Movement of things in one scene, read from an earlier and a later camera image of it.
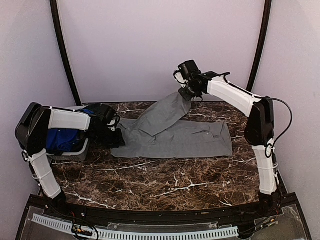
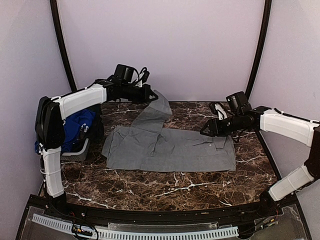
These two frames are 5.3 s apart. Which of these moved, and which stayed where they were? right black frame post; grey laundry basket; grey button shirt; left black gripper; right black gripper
Moved: right black gripper; grey button shirt; left black gripper
Stayed: right black frame post; grey laundry basket
